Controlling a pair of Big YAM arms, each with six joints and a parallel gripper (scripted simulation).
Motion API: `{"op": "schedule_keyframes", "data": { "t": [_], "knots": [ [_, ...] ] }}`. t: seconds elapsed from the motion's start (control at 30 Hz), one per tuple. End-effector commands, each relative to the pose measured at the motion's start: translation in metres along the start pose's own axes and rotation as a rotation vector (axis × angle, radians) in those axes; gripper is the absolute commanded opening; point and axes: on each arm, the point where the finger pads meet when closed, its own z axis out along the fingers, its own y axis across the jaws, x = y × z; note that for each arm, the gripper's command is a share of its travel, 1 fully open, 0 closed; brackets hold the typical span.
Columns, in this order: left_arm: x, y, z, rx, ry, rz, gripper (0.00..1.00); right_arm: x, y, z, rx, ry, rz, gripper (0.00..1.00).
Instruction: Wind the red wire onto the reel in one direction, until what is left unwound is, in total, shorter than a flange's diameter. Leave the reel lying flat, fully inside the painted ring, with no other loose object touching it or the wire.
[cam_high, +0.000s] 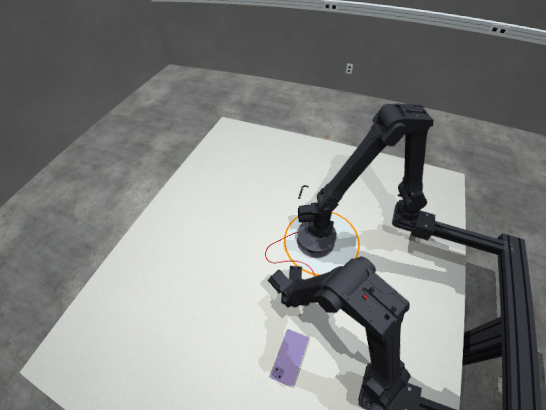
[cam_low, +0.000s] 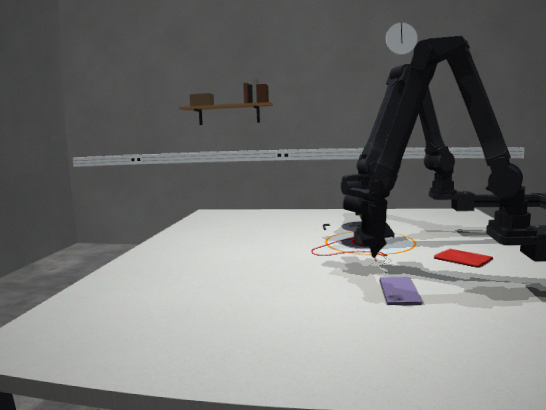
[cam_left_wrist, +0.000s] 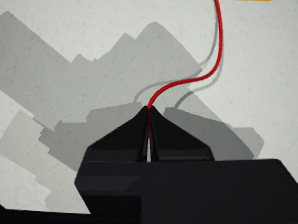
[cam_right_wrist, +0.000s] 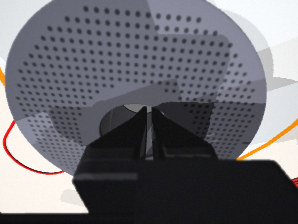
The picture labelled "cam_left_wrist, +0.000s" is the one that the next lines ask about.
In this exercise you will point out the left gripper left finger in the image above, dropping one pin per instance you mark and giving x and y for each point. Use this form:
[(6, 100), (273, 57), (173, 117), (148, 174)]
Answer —
[(123, 143)]

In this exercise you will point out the red wire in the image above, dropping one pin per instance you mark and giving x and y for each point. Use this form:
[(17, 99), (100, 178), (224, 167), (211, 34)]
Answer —
[(193, 79)]

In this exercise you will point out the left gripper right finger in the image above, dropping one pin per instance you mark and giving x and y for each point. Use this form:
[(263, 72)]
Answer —
[(172, 143)]

